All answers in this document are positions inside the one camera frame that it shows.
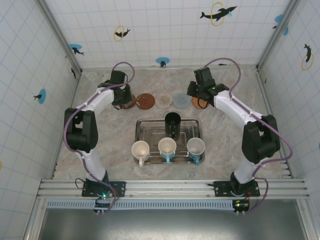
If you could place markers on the orange woven rattan coaster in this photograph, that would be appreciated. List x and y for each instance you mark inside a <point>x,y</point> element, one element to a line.
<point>195,102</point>

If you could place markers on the grey metal panel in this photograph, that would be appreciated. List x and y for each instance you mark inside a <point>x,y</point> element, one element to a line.
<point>175,225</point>

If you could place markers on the black mug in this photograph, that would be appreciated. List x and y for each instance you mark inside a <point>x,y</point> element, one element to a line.
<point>172,125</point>

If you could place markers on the shark blue circle sticker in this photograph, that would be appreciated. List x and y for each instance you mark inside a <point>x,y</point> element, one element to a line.
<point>75,47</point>

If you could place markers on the dark brown round coaster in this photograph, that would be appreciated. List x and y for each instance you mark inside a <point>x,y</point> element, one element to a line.
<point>147,102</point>

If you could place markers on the cream white mug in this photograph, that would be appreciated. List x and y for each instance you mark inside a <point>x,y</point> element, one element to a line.
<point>140,150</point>

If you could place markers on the aluminium table side rail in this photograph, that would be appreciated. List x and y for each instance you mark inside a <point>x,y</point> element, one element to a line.
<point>66,125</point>
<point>268,100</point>

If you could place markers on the blue patch sticker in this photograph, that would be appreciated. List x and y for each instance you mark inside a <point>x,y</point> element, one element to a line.
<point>278,18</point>
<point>286,31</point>

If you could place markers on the light blue mug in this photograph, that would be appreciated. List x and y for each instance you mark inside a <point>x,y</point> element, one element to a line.
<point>167,146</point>

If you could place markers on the beige woven round coaster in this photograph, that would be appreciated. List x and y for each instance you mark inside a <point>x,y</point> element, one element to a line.
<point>163,100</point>

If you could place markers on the aluminium mounting rail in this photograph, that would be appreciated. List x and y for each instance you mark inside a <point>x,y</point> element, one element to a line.
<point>175,186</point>

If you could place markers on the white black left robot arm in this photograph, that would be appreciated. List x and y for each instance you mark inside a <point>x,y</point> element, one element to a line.
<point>102,100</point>

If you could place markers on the aluminium frame post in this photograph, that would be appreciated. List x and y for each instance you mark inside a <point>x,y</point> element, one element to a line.
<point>278,32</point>
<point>60,37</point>

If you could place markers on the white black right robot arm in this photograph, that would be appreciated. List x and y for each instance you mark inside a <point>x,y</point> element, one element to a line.
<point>232,107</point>

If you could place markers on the fish blue circle sticker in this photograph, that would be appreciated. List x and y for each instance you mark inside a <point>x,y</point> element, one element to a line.
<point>42,96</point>

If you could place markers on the steel serving tray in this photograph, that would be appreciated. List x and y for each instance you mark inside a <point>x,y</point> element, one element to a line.
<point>150,127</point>

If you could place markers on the blue mug with flower print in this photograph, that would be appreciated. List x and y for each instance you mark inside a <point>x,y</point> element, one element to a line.
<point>195,146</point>

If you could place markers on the reddish brown round coaster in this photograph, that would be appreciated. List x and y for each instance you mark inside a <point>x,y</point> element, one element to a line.
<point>134,101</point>

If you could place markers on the blue-grey round coaster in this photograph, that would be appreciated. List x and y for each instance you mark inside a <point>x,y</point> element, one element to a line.
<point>182,100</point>

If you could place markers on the penguin blue circle sticker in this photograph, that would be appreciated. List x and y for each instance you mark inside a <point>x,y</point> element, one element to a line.
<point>162,60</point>

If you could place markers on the stainless steel cup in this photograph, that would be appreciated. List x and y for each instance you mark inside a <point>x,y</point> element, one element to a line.
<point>128,96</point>

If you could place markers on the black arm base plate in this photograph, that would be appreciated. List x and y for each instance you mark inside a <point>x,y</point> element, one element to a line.
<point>220,187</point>
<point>117,187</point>

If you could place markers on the aluminium frame leg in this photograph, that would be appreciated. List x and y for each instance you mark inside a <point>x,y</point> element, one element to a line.
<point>306,220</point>
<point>35,222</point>

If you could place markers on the aluminium table back rail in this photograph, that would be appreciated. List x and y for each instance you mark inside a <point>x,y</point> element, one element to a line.
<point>185,67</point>

